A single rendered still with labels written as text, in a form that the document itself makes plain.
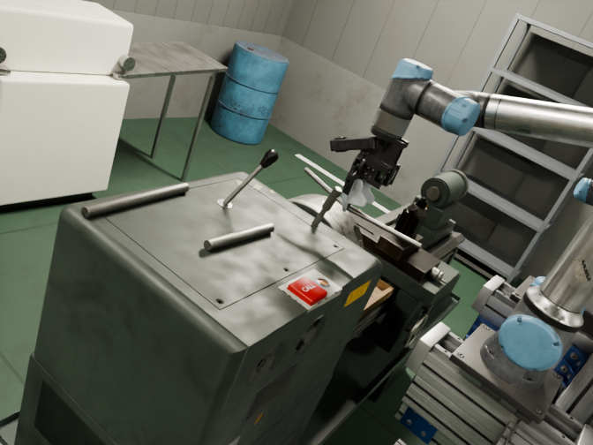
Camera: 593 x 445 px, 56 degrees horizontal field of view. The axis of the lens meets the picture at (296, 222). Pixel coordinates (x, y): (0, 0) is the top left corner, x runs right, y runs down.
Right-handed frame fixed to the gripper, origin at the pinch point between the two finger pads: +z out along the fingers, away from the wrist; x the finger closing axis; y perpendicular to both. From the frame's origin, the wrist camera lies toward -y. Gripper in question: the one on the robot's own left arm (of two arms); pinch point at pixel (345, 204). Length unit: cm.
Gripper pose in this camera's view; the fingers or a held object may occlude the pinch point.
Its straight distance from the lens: 131.2
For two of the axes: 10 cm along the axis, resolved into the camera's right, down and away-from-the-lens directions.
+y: 7.7, 5.1, -3.9
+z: -3.4, 8.4, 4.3
